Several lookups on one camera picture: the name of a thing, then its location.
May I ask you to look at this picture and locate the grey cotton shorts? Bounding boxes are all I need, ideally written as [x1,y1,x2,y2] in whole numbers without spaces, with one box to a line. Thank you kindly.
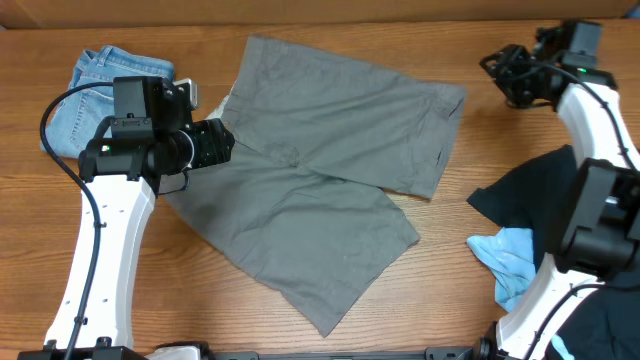
[161,36,466,335]

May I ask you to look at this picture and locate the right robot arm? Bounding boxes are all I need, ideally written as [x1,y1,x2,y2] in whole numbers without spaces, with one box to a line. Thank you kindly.
[463,20,639,359]

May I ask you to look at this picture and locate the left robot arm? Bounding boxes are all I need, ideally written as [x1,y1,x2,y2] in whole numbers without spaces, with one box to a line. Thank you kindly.
[41,76,235,355]

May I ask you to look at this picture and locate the black garment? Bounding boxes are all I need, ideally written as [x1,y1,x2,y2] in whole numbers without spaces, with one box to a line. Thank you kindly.
[467,145,639,360]

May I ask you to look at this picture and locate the folded blue denim jeans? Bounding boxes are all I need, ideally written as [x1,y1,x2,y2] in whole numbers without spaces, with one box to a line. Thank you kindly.
[46,45,174,158]

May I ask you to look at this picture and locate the light blue garment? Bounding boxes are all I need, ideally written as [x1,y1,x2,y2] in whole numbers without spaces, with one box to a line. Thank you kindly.
[466,228,536,312]

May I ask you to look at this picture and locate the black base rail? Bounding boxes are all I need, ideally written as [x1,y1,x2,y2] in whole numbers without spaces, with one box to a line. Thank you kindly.
[17,338,492,360]

